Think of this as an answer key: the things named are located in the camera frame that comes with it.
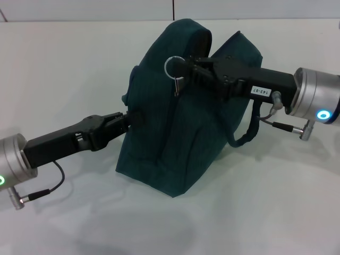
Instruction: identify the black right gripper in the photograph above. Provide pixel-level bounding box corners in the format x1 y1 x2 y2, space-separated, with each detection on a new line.
172 55 298 106

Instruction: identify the dark teal lunch bag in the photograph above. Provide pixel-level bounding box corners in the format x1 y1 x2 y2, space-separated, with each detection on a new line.
115 18 264 199

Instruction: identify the silver zipper pull ring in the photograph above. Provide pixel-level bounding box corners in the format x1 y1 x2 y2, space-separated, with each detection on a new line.
164 55 186 98

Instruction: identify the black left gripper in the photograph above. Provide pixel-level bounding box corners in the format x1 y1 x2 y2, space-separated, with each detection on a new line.
23 111 146 169

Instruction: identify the grey left wrist cable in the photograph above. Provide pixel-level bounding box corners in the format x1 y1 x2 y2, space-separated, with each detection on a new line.
28 160 66 201

